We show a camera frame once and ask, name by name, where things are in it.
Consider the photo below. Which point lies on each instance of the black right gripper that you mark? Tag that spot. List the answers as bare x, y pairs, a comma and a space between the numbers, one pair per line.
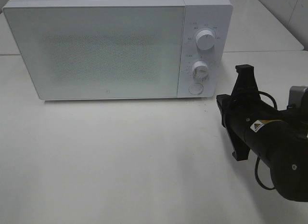
238, 110

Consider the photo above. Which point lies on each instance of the round white door release button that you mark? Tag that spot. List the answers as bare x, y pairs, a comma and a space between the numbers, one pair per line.
196, 88

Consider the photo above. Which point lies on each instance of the white microwave knob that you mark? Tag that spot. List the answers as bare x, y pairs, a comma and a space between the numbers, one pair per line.
205, 39
200, 70

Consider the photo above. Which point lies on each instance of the white glass microwave door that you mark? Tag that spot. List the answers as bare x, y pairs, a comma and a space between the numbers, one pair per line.
100, 53

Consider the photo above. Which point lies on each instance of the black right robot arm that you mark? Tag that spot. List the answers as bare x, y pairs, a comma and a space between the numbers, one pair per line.
279, 138

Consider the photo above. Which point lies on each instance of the white microwave oven body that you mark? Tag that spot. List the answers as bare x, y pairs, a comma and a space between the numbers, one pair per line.
120, 49

